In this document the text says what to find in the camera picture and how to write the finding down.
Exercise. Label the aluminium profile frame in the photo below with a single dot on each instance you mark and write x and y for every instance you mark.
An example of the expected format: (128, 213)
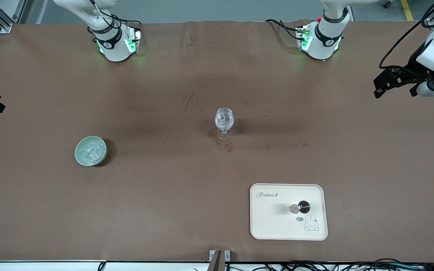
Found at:
(6, 26)

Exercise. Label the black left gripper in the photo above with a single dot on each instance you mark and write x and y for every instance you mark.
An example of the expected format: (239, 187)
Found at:
(414, 66)

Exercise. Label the black caster wheel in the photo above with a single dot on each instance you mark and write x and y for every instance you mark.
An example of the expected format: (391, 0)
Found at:
(387, 3)

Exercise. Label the brown liquid puddle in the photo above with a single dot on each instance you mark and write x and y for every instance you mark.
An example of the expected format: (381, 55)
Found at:
(227, 146)

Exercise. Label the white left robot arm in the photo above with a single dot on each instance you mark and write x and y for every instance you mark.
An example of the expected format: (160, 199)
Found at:
(326, 41)

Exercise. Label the metal table edge bracket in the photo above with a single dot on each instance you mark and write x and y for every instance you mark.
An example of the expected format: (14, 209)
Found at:
(217, 261)

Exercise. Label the cream tray with rabbit print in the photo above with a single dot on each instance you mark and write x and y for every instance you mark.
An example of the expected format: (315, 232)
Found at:
(273, 222)

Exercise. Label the clear stemmed wine glass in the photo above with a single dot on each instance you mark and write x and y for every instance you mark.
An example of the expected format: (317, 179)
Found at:
(224, 119)

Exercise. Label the pale green bowl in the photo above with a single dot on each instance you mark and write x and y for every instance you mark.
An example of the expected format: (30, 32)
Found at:
(77, 152)

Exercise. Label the clear ice cubes pile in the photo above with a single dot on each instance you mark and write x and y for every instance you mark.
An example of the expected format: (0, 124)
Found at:
(90, 152)

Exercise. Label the steel double jigger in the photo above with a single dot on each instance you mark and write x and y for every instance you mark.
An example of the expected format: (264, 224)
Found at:
(303, 207)

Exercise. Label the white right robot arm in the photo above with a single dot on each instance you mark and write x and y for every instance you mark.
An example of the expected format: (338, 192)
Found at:
(113, 45)

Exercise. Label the brown table cover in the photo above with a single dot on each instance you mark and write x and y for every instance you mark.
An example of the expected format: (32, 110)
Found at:
(164, 188)

